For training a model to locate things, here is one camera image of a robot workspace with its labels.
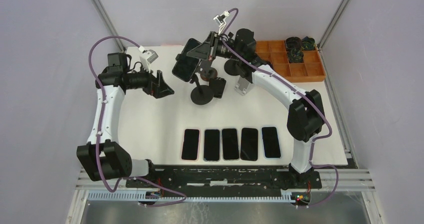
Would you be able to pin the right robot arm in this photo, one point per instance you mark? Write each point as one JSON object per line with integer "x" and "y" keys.
{"x": 306, "y": 115}

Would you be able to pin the white case phone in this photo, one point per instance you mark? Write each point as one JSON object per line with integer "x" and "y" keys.
{"x": 271, "y": 143}

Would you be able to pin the wooden compartment tray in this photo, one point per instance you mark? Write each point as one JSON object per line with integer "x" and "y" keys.
{"x": 310, "y": 70}

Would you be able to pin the black mounting base plate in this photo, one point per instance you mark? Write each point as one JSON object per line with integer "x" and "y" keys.
{"x": 233, "y": 181}

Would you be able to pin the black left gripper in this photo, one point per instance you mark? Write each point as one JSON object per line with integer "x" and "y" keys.
{"x": 157, "y": 87}

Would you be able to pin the clear case phone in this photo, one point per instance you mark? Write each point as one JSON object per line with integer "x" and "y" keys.
{"x": 211, "y": 147}

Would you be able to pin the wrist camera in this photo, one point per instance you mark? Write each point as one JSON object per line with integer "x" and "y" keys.
{"x": 220, "y": 20}
{"x": 147, "y": 57}

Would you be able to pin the black phone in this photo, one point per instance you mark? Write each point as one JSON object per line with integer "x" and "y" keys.
{"x": 185, "y": 62}
{"x": 230, "y": 144}
{"x": 249, "y": 144}

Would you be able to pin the pink case phone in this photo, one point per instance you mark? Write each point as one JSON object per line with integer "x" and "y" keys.
{"x": 190, "y": 145}

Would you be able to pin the small black folding stand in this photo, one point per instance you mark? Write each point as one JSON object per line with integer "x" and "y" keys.
{"x": 217, "y": 86}

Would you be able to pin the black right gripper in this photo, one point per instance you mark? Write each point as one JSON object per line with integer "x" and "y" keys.
{"x": 205, "y": 51}

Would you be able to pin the silver metal phone stand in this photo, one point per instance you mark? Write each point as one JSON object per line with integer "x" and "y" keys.
{"x": 243, "y": 86}

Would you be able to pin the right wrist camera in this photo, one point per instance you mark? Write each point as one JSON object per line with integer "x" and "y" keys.
{"x": 220, "y": 20}

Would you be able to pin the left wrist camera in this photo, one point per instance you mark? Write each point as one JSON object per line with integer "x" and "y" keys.
{"x": 147, "y": 57}

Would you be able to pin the white slotted cable duct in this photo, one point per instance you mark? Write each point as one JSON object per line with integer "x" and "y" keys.
{"x": 146, "y": 197}

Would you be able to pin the tall black phone stand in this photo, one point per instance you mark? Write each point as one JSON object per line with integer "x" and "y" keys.
{"x": 234, "y": 67}
{"x": 201, "y": 94}

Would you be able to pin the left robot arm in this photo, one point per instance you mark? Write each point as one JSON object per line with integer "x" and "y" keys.
{"x": 102, "y": 157}

